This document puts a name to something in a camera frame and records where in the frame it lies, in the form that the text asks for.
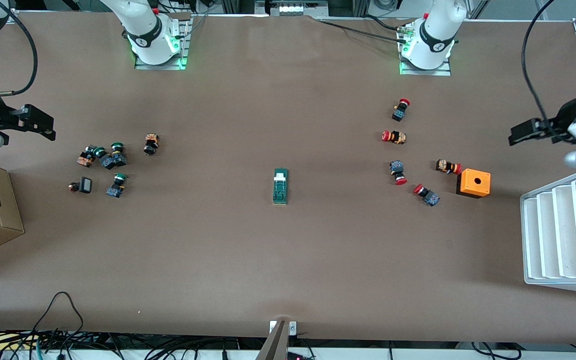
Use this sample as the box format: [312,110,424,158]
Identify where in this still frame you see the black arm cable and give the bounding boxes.
[520,0,556,128]
[0,7,39,96]

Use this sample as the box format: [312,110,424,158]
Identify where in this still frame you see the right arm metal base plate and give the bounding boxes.
[134,14,192,71]

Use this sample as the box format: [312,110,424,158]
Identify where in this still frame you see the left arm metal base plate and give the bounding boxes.
[399,20,453,77]

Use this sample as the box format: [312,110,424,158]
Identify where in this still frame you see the white power strip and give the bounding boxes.
[267,0,329,17]

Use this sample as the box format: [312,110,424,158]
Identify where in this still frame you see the white slotted tray rack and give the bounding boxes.
[520,166,576,297]

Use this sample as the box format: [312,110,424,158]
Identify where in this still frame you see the green button with blue block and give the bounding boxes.
[93,146,115,171]
[106,172,129,199]
[110,142,128,167]

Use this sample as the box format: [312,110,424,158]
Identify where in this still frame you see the black square push button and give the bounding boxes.
[68,176,93,195]

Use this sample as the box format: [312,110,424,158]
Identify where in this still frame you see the red button with blue block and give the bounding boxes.
[413,183,441,207]
[391,98,411,122]
[389,160,408,186]

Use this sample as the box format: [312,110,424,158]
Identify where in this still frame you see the black looped cable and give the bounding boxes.
[32,291,86,346]

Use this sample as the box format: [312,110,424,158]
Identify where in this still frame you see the black base cable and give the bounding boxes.
[315,18,403,40]

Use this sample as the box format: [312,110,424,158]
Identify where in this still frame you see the orange box with hole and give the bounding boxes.
[456,168,492,199]

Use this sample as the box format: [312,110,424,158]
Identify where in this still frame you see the green load switch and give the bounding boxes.
[272,168,289,206]

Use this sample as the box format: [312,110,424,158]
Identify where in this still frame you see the aluminium camera post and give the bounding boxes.
[255,320,297,360]

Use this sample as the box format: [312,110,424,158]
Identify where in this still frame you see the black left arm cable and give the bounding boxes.
[520,0,556,128]

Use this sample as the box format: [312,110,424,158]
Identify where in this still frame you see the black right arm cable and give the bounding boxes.
[0,7,39,96]

